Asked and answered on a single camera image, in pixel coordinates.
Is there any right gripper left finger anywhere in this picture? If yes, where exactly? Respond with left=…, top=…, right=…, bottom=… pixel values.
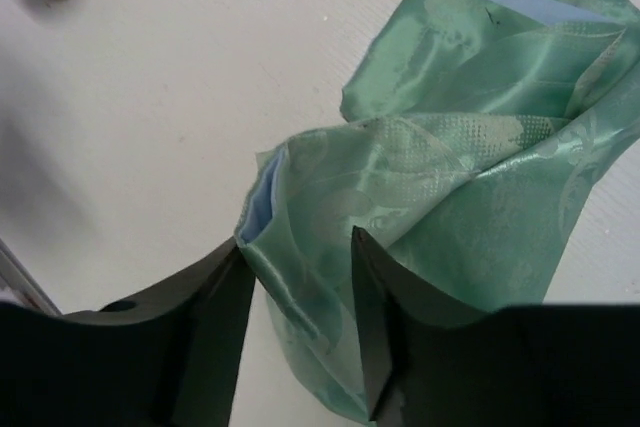
left=1, top=240, right=255, bottom=426

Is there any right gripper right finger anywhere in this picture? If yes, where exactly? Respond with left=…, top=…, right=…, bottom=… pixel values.
left=351, top=228, right=639, bottom=426

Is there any green patterned satin placemat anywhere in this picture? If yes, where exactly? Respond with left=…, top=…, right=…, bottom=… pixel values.
left=235, top=0, right=639, bottom=423

